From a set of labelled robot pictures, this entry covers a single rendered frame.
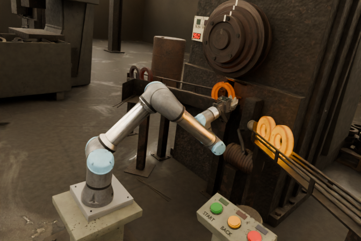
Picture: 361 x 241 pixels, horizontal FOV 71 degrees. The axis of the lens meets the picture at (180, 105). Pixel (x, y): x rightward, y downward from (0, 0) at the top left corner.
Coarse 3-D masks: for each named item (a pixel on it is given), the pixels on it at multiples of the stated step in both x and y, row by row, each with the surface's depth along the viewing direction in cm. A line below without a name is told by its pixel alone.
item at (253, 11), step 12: (240, 0) 149; (252, 12) 144; (264, 24) 143; (204, 36) 173; (264, 36) 141; (204, 48) 174; (264, 48) 146; (252, 60) 148; (216, 72) 168; (228, 72) 161; (240, 72) 155
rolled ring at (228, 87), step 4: (216, 84) 172; (220, 84) 170; (224, 84) 167; (228, 84) 166; (216, 88) 173; (228, 88) 165; (232, 88) 165; (212, 92) 176; (216, 92) 176; (228, 92) 165; (232, 92) 164; (212, 96) 176; (216, 96) 176; (228, 96) 166; (232, 96) 164
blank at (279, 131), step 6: (276, 126) 119; (282, 126) 114; (276, 132) 118; (282, 132) 114; (288, 132) 111; (270, 138) 123; (276, 138) 120; (282, 138) 113; (288, 138) 110; (276, 144) 119; (282, 144) 113; (288, 144) 109; (282, 150) 112; (288, 150) 110; (282, 156) 112; (288, 156) 112
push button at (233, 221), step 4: (232, 216) 82; (236, 216) 82; (228, 220) 81; (232, 220) 81; (236, 220) 80; (240, 220) 81; (228, 224) 81; (232, 224) 79; (236, 224) 79; (240, 224) 80
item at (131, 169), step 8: (136, 80) 198; (144, 80) 197; (128, 88) 191; (136, 88) 200; (144, 88) 198; (128, 96) 194; (136, 96) 198; (144, 120) 192; (144, 128) 194; (144, 136) 196; (144, 144) 198; (144, 152) 200; (136, 160) 204; (144, 160) 205; (128, 168) 206; (136, 168) 206; (144, 168) 209; (152, 168) 210; (144, 176) 198
